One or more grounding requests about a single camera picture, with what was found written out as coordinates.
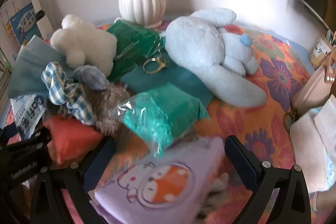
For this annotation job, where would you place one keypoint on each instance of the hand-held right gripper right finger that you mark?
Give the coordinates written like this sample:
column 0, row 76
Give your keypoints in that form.
column 240, row 161

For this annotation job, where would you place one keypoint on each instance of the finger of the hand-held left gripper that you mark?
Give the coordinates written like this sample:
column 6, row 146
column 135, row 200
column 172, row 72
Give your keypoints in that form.
column 23, row 158

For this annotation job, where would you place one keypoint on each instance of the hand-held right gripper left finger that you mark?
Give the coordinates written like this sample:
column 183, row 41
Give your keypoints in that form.
column 95, row 164

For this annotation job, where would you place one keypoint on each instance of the red soft packet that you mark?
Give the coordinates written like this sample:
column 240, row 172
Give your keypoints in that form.
column 71, row 137

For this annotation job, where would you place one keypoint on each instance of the white wet wipes packet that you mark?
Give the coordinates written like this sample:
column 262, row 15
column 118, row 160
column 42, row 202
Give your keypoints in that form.
column 29, row 113

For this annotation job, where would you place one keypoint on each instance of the mint green plastic-wrapped packet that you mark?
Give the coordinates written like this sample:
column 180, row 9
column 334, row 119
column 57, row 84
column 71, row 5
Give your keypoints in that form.
column 162, row 113

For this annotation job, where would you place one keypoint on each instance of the light blue packet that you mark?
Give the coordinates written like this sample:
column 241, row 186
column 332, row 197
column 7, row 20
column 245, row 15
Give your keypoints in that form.
column 178, row 77

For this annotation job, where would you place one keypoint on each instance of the light blue plush bunny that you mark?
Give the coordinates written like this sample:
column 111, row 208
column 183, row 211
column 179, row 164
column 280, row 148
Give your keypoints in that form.
column 199, row 43

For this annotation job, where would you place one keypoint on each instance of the brown fluffy plush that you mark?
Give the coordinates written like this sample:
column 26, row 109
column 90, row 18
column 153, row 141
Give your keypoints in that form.
column 110, row 106

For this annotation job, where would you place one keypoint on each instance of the white folded towel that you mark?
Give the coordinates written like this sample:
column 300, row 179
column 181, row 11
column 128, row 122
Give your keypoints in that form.
column 307, row 150

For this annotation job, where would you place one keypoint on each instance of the blue gingham scrunchie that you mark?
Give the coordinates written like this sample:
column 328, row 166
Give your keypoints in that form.
column 60, row 90

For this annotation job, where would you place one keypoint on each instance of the light blue tulle cloth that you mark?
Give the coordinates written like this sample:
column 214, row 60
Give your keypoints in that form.
column 31, row 64

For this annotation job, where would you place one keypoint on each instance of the gold keyring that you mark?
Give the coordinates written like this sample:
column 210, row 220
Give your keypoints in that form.
column 162, row 63

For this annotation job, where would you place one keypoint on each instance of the blue round table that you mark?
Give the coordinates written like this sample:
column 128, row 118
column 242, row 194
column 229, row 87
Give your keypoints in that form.
column 302, row 56

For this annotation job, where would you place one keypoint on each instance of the white fluffy plush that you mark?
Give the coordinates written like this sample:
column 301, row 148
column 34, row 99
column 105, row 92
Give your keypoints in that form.
column 84, row 40

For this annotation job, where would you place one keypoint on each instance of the dark green packet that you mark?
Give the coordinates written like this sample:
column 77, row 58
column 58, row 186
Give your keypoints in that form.
column 131, row 40

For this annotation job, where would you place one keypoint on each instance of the blue cover book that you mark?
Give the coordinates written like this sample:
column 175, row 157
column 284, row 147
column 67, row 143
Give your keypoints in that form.
column 21, row 20

